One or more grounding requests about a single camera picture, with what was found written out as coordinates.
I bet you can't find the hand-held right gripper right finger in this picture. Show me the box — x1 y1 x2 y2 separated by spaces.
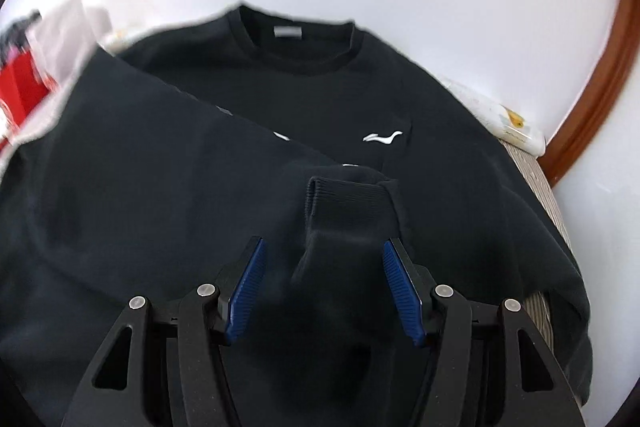
382 237 588 427

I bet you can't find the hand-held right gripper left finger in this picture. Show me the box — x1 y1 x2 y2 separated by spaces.
60 236 268 427

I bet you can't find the black sweatshirt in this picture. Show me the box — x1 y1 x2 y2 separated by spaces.
0 4 596 427

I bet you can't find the white patterned bed bumper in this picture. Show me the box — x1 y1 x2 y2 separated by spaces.
435 74 546 155

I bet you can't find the red paper bag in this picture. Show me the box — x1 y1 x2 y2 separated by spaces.
0 47 57 135

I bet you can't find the white plastic bag red print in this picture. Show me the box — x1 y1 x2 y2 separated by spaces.
0 0 116 172

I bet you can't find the dark plaid cloth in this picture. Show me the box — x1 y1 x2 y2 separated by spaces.
0 9 42 58

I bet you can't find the brown wooden door frame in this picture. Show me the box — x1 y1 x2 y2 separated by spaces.
537 0 640 188

